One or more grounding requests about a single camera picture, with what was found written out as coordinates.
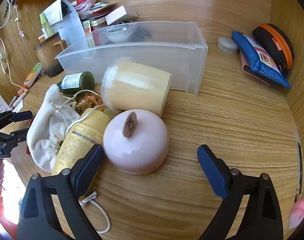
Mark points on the small white round container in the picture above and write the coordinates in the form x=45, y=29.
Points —
x=223, y=46

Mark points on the pink blurry object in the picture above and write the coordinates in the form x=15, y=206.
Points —
x=299, y=212

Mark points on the wooden desktop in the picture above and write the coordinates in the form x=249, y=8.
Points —
x=217, y=130

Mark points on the brown mug wooden lid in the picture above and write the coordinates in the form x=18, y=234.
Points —
x=48, y=60

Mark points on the black orange zip case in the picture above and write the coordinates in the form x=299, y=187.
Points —
x=267, y=42

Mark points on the yellow-green spray bottle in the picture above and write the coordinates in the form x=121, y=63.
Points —
x=45, y=23

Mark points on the fruit print carton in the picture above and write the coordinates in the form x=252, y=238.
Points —
x=87, y=27

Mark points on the white bowl of trinkets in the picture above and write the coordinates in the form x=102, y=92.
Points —
x=117, y=36

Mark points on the pink white utility knife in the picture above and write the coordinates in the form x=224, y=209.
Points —
x=18, y=98

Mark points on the blue zip pouch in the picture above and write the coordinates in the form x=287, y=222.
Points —
x=254, y=60

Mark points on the green orange tube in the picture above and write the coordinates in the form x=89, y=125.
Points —
x=33, y=76

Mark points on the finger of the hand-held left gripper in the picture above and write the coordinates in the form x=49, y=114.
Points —
x=22, y=134
x=22, y=116

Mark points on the orange tassel ornament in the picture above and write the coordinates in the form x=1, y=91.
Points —
x=90, y=100

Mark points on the white printed paper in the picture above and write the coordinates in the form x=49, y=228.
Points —
x=52, y=12

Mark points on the clear plastic storage box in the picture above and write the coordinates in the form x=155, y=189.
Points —
x=187, y=62

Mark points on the stack of booklets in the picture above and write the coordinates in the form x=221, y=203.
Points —
x=99, y=13

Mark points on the pink white cardboard box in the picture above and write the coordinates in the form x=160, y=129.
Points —
x=119, y=15

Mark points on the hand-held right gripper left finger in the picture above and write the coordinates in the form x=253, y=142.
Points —
x=89, y=170

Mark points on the dark green bottle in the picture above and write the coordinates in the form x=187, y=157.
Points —
x=79, y=80

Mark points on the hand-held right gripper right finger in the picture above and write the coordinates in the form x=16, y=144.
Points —
x=213, y=172

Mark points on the yellow cylindrical container clear lid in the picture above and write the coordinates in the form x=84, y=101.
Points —
x=139, y=87

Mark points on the yellow printed bottle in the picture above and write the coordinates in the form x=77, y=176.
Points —
x=77, y=140

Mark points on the pink round jar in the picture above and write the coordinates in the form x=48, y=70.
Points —
x=142, y=145

